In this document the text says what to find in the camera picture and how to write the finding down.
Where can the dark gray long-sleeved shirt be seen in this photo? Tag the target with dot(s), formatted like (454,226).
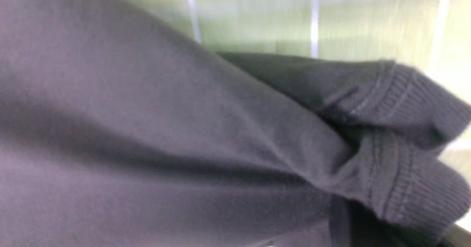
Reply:
(118,131)

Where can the light green checkered table mat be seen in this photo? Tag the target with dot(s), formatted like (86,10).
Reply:
(432,35)

